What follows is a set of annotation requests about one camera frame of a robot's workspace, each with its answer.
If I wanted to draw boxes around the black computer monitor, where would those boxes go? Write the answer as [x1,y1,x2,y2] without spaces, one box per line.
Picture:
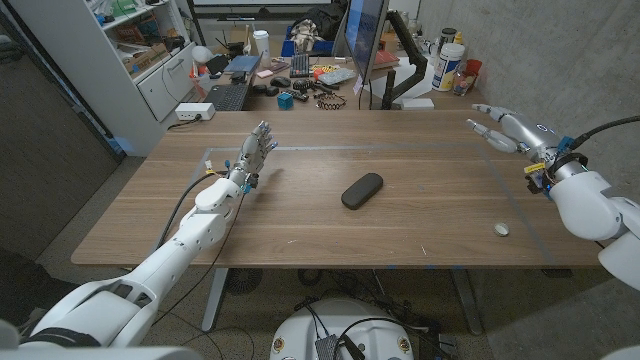
[344,0,390,84]

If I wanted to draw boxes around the black coiled cable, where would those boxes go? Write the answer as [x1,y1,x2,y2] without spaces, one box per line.
[314,91,348,111]

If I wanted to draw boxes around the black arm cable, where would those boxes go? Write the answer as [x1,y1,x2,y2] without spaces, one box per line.
[569,114,640,151]
[152,170,229,251]

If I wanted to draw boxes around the white flat box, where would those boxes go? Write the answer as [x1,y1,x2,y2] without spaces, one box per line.
[399,97,436,111]

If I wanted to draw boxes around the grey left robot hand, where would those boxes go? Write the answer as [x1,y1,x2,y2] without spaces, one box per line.
[227,120,279,195]

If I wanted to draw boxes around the white wipes canister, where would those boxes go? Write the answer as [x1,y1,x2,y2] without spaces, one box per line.
[431,42,466,93]

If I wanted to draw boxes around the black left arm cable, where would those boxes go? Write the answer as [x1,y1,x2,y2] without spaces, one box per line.
[152,170,229,251]

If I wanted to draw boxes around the glass jar with red lid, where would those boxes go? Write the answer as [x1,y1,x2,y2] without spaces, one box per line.
[452,58,484,97]

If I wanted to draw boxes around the white tumbler cup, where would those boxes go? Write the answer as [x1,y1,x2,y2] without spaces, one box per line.
[252,29,272,69]

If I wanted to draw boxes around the black laptop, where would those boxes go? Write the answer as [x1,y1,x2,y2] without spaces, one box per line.
[203,53,263,112]

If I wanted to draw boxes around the blue storage crate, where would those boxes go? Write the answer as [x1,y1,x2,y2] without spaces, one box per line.
[280,25,335,58]

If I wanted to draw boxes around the black keyboard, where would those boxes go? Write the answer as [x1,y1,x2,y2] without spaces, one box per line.
[289,53,311,79]

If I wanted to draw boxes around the white robot torso edge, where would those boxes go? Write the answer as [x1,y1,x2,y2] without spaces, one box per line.
[0,346,201,360]

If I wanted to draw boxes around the dark grey glasses case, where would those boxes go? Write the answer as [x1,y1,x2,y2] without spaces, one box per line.
[340,172,385,211]

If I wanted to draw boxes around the white round lamp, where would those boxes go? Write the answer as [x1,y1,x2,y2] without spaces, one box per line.
[191,44,215,66]

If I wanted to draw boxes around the white power strip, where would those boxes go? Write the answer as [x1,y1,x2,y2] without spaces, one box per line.
[174,102,216,122]

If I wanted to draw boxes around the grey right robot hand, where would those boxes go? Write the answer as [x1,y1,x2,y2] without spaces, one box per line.
[465,103,576,174]

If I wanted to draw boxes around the black bag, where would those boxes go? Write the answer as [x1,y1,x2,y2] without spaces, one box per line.
[292,3,347,41]

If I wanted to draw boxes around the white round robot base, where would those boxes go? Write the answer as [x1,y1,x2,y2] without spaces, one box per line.
[269,298,415,360]

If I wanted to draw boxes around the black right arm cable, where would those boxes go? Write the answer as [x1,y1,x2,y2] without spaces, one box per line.
[569,114,640,151]

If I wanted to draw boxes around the grey table leg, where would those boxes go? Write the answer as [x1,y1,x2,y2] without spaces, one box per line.
[201,268,230,332]
[449,268,484,336]

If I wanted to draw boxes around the white shelf cabinet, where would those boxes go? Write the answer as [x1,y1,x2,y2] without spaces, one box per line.
[9,0,197,156]

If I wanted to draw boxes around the clear plastic package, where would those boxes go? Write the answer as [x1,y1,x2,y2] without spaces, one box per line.
[317,67,357,86]

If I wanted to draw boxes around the wooden back desk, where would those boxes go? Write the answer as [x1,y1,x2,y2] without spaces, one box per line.
[197,54,494,112]

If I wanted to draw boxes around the black lid container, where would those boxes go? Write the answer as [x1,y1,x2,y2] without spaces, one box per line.
[438,27,458,51]

